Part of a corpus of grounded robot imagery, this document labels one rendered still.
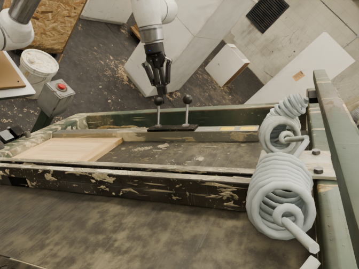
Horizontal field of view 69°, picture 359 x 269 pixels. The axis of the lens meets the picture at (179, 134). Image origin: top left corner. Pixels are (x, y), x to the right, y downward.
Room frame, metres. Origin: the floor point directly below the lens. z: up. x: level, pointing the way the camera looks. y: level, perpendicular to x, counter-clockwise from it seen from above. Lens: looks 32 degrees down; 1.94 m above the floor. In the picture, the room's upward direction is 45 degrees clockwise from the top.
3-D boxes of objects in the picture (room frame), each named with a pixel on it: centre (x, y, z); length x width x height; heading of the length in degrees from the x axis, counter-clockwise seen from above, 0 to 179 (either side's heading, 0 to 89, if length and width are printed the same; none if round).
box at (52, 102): (1.07, 0.64, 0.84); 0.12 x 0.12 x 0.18; 0
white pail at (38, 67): (1.74, 1.31, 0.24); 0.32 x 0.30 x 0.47; 169
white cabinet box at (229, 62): (5.94, 0.33, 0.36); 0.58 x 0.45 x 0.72; 79
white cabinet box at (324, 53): (4.61, -0.75, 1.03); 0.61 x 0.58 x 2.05; 169
